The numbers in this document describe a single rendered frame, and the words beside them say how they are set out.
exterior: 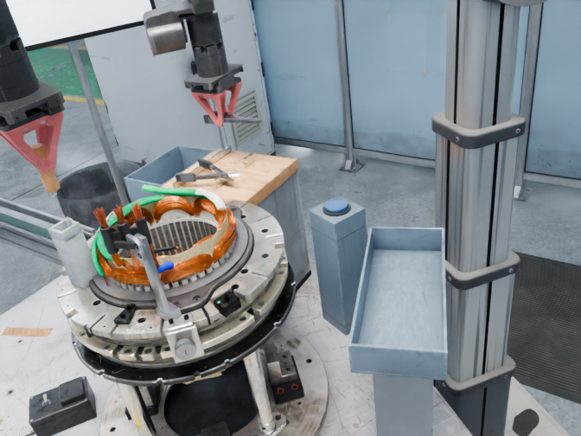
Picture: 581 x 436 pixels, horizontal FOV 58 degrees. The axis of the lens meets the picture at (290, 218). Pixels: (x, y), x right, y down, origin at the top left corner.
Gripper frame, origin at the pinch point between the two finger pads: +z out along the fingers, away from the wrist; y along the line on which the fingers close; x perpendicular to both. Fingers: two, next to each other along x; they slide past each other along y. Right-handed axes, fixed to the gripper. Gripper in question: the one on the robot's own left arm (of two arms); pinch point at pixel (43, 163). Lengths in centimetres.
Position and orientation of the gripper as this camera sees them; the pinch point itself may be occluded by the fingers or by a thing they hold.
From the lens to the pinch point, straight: 70.2
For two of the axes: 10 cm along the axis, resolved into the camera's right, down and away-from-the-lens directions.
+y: 7.4, 3.4, -5.7
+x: 6.6, -5.0, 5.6
